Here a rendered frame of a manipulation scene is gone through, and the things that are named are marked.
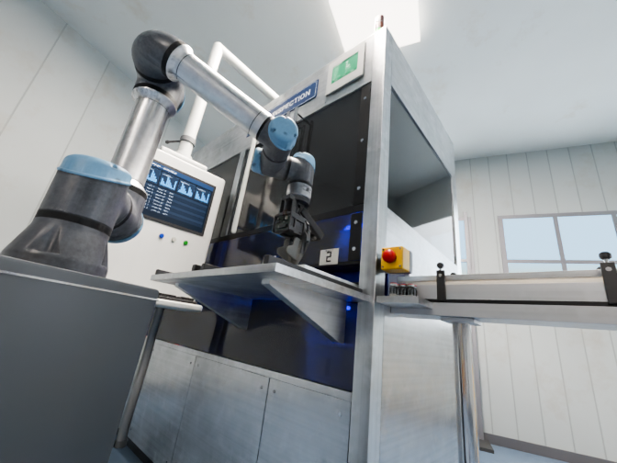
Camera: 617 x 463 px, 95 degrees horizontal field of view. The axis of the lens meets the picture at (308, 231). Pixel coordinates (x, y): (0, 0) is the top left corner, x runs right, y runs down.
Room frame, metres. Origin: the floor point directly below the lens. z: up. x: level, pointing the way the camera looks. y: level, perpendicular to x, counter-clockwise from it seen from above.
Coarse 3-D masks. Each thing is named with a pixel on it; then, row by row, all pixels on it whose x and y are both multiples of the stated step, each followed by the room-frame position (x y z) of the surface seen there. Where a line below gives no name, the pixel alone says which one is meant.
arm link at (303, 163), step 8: (304, 152) 0.74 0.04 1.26; (296, 160) 0.73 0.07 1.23; (304, 160) 0.74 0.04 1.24; (312, 160) 0.75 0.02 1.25; (296, 168) 0.73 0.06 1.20; (304, 168) 0.74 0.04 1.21; (312, 168) 0.75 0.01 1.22; (288, 176) 0.75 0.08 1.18; (296, 176) 0.74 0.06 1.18; (304, 176) 0.74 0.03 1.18; (312, 176) 0.76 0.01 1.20; (288, 184) 0.76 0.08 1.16; (312, 184) 0.77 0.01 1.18
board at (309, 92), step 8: (304, 88) 1.21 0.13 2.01; (312, 88) 1.16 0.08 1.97; (296, 96) 1.25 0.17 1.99; (304, 96) 1.20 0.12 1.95; (312, 96) 1.16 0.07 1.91; (280, 104) 1.34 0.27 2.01; (288, 104) 1.29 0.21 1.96; (296, 104) 1.24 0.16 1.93; (272, 112) 1.39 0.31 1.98; (280, 112) 1.33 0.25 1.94; (248, 136) 1.54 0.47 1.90
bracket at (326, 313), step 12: (276, 288) 0.72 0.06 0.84; (288, 288) 0.75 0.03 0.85; (300, 288) 0.78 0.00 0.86; (288, 300) 0.76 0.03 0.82; (300, 300) 0.79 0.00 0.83; (312, 300) 0.82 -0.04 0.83; (324, 300) 0.86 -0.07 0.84; (336, 300) 0.90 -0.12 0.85; (300, 312) 0.81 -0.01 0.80; (312, 312) 0.83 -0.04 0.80; (324, 312) 0.87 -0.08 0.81; (336, 312) 0.91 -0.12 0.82; (312, 324) 0.87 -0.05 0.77; (324, 324) 0.87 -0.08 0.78; (336, 324) 0.91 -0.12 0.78; (336, 336) 0.92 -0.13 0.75
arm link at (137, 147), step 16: (144, 80) 0.59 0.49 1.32; (160, 80) 0.59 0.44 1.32; (144, 96) 0.61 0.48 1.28; (160, 96) 0.62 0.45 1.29; (176, 96) 0.65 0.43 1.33; (144, 112) 0.61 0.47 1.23; (160, 112) 0.63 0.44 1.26; (176, 112) 0.73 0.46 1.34; (128, 128) 0.61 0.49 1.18; (144, 128) 0.62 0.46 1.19; (160, 128) 0.65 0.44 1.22; (128, 144) 0.61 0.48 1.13; (144, 144) 0.63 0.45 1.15; (112, 160) 0.62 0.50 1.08; (128, 160) 0.62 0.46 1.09; (144, 160) 0.64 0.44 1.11; (144, 176) 0.66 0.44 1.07; (128, 192) 0.62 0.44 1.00; (144, 192) 0.65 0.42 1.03; (128, 224) 0.63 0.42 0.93; (112, 240) 0.67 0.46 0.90; (128, 240) 0.70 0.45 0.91
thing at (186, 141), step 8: (216, 48) 1.39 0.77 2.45; (216, 56) 1.40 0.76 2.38; (208, 64) 1.39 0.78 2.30; (216, 64) 1.41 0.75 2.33; (216, 72) 1.43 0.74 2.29; (200, 104) 1.40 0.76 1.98; (192, 112) 1.39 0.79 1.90; (200, 112) 1.41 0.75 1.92; (192, 120) 1.39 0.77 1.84; (200, 120) 1.43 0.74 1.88; (192, 128) 1.39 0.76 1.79; (184, 136) 1.38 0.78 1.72; (192, 136) 1.40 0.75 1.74; (184, 144) 1.39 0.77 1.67; (192, 144) 1.42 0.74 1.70; (184, 152) 1.38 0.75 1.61
